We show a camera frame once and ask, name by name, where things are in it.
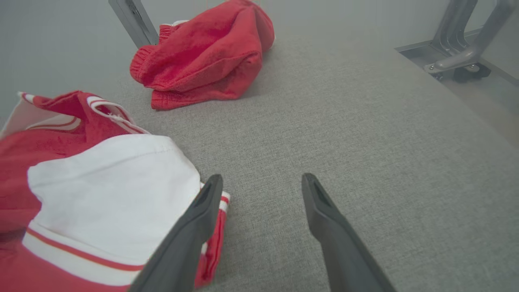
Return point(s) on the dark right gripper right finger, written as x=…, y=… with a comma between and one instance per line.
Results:
x=340, y=255

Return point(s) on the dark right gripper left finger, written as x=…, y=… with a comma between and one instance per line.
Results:
x=182, y=251

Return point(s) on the red numbered basketball jersey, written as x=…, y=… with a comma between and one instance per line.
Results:
x=101, y=190

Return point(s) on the red shorts white waistband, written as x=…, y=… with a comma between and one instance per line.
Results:
x=202, y=56

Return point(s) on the grey fabric sofa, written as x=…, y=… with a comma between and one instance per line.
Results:
x=344, y=134

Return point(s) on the black caster wheel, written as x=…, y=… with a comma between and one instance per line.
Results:
x=472, y=73

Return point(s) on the grey partition post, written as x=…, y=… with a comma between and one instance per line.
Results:
x=136, y=22

